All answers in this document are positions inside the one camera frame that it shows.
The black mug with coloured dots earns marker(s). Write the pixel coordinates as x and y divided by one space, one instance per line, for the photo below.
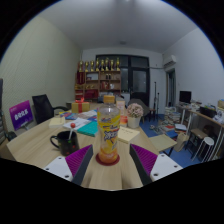
68 145

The long wooden side desk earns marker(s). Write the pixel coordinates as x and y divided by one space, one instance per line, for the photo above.
203 115

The red-tipped white stirrer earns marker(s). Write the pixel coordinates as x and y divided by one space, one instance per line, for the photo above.
72 126

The black-framed glass door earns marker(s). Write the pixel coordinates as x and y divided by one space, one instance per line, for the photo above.
138 80

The white wall air conditioner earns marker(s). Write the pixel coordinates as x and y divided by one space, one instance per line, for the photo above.
169 61

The white round stool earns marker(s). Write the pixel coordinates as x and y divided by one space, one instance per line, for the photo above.
206 141

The pale yellow notepad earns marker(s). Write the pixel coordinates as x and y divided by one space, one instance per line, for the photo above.
129 135

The thick yellow pad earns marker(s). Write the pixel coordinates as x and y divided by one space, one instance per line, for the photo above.
56 122

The teal book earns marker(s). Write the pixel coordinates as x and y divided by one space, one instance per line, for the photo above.
89 129

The pink flowers in white pot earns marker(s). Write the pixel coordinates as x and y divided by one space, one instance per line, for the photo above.
134 116

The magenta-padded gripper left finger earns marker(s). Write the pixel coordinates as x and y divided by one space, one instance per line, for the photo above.
78 159

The colourful book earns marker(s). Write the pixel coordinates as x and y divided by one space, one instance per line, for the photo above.
68 115

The black computer monitor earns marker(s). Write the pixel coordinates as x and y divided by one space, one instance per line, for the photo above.
185 96

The flat round red coaster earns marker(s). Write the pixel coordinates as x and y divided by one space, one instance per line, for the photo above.
115 161

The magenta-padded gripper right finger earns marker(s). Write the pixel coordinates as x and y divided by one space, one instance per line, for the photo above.
147 158

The yellow-labelled drink bottle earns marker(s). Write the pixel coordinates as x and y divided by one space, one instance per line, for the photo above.
108 133

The black office chair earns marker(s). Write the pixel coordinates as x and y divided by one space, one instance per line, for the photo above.
42 108

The purple sign board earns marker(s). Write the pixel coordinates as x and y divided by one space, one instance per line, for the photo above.
20 115

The yellow gift box red ribbon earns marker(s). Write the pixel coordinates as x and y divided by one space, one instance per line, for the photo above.
80 106

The white paper booklet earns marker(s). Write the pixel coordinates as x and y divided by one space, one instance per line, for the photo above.
76 124

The small wooden folding table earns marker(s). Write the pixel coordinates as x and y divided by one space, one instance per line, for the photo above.
162 142

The black tripod stand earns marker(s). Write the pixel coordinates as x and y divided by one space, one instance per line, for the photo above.
156 96

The wooden shelf unit with trophies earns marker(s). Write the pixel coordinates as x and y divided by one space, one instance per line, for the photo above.
96 83

